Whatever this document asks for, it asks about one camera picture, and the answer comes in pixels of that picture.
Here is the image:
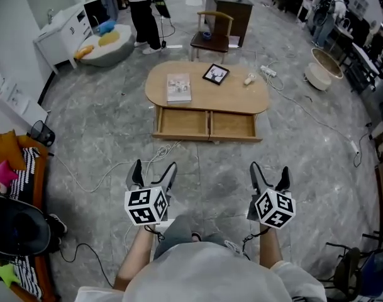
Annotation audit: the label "black woven chair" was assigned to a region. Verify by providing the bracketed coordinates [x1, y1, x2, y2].
[316, 240, 373, 302]

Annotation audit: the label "orange wooden sofa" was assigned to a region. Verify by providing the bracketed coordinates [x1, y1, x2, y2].
[0, 133, 55, 302]

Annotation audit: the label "pink star cushion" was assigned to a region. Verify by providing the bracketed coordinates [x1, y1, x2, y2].
[0, 160, 20, 189]

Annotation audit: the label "grey photo book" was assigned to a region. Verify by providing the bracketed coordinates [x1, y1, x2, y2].
[166, 72, 192, 104]

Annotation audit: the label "black floor cable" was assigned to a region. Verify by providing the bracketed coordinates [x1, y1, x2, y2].
[58, 242, 114, 288]

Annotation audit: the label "white power strip cable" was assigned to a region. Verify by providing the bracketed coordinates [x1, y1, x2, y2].
[262, 60, 355, 144]

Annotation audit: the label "white black-legged table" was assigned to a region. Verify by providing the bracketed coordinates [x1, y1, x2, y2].
[347, 41, 380, 92]

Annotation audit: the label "blue chair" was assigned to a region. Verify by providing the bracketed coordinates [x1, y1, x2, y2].
[360, 250, 383, 295]

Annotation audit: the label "person's blue jeans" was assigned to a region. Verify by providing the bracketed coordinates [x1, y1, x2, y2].
[153, 214, 230, 261]

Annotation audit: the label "orange square cushion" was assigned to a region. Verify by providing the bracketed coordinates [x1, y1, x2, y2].
[0, 130, 27, 171]

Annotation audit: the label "orange long cushion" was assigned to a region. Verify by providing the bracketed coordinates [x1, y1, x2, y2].
[74, 44, 96, 60]

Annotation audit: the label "small round white table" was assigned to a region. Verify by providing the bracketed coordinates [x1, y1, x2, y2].
[304, 62, 333, 92]

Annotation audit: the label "wooden armchair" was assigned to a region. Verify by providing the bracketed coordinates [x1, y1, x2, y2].
[190, 10, 235, 64]

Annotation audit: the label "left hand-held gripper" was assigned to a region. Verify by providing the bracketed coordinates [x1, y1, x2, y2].
[124, 159, 179, 227]

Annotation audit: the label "person's white shirt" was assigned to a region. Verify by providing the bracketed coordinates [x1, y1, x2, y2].
[74, 242, 328, 302]

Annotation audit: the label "wooden drawer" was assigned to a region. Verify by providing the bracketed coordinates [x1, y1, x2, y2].
[208, 110, 264, 143]
[152, 106, 211, 140]

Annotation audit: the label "blue plush toy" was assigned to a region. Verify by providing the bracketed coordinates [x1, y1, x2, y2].
[95, 20, 117, 37]

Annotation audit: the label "green star cushion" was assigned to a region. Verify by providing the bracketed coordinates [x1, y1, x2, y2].
[0, 262, 22, 289]

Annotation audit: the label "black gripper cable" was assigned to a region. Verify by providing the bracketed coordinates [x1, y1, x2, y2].
[242, 226, 271, 254]
[143, 224, 166, 243]

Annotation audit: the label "white sink cabinet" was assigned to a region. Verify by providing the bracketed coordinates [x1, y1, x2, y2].
[33, 4, 93, 75]

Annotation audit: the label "person's right forearm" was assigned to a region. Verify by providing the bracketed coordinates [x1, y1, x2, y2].
[258, 226, 284, 269]

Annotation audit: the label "person's left forearm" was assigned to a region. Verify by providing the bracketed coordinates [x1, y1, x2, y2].
[113, 225, 157, 291]

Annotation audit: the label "grey white beanbag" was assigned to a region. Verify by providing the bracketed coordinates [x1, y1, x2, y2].
[79, 23, 136, 68]

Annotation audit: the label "yellow oval cushion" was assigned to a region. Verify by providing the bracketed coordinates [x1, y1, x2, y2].
[98, 31, 121, 48]

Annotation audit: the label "black white striped blanket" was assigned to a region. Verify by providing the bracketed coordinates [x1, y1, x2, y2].
[9, 147, 43, 299]

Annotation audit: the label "black wire wastebasket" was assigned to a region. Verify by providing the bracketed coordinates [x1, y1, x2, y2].
[30, 120, 57, 148]

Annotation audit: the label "white floor cable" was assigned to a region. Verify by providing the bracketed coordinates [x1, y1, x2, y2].
[54, 140, 183, 193]

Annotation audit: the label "dark wooden desk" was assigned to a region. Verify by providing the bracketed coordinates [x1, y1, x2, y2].
[205, 0, 255, 48]

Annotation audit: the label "black picture frame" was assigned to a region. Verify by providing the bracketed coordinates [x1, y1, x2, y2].
[202, 63, 231, 86]

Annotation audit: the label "white round bucket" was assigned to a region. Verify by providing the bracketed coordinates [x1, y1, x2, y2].
[310, 47, 345, 80]

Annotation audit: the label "wooden coffee table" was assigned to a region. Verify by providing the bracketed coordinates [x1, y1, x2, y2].
[145, 60, 270, 145]

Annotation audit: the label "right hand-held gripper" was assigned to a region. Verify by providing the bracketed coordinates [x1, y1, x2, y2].
[247, 161, 297, 230]

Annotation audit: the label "white water dispenser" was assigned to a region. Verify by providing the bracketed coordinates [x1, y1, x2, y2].
[0, 55, 49, 133]

